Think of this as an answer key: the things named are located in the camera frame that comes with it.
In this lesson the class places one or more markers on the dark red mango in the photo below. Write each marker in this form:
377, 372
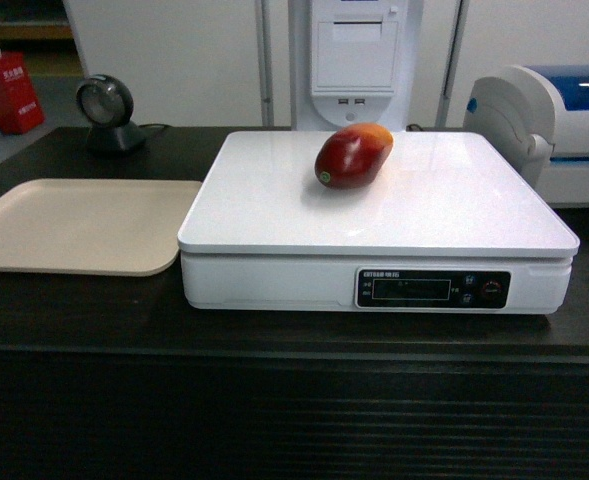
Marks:
352, 157

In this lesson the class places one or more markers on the white checkout scale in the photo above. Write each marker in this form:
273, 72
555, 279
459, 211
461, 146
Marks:
447, 226

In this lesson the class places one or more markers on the black slatted checkout counter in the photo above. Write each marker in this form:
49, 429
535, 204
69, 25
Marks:
119, 378

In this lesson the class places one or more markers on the white receipt printer kiosk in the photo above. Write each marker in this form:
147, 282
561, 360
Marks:
352, 62

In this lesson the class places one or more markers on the beige plastic tray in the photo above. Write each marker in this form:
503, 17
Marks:
93, 226

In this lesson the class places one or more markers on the black barcode scanner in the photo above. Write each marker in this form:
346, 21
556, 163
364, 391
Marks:
108, 105

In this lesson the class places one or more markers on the white blue label printer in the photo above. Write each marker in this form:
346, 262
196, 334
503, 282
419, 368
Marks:
537, 118

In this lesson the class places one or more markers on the red fire extinguisher box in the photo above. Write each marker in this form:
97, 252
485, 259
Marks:
20, 109

